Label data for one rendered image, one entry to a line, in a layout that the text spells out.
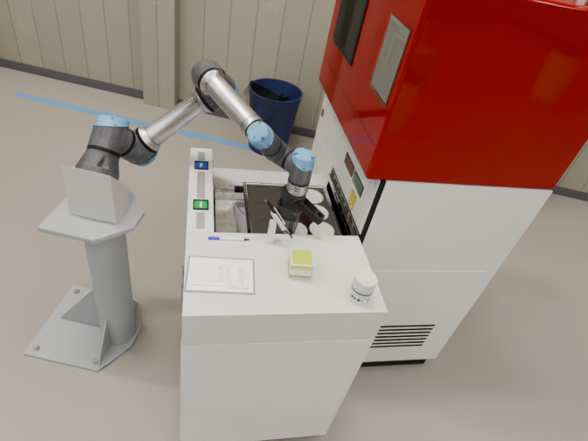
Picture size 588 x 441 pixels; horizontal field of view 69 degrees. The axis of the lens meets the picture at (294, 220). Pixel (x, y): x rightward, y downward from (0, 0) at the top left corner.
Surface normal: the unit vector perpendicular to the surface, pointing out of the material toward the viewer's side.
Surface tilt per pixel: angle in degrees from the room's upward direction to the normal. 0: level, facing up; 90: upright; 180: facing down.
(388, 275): 90
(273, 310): 0
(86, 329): 0
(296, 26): 90
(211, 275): 0
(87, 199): 90
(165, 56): 90
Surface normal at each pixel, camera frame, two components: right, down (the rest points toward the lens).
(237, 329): 0.15, 0.65
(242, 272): 0.18, -0.76
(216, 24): -0.14, 0.62
